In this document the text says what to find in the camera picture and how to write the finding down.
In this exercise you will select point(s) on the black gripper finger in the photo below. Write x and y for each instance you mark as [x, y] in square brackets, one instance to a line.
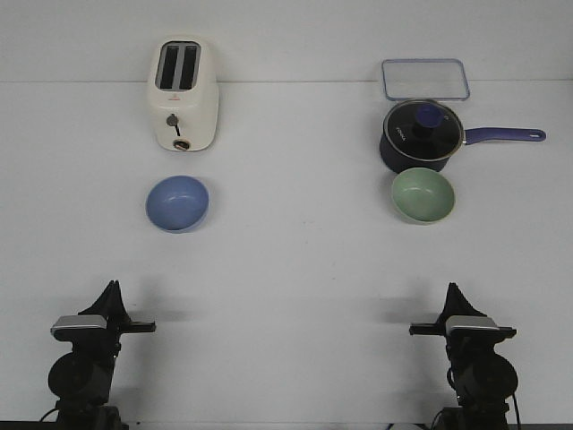
[449, 304]
[105, 303]
[120, 313]
[462, 305]

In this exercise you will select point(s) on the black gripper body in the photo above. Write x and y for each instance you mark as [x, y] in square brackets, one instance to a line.
[464, 343]
[105, 343]

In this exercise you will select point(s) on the green bowl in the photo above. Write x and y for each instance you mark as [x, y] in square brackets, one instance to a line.
[422, 196]

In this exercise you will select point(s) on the blue bowl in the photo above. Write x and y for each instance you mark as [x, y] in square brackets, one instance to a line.
[177, 204]

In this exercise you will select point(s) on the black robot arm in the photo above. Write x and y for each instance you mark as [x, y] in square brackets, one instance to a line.
[81, 379]
[482, 379]

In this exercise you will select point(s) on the dark blue saucepan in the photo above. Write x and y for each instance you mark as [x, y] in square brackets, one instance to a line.
[398, 162]

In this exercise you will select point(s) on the glass pot lid blue knob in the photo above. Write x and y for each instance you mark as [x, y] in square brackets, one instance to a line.
[423, 129]

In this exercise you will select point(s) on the clear plastic container lid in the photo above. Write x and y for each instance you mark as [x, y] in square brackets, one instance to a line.
[424, 78]

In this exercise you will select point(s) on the white two-slot toaster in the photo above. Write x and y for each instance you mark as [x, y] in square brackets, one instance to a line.
[183, 94]

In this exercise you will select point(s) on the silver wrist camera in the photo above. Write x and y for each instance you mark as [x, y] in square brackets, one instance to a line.
[469, 323]
[78, 322]

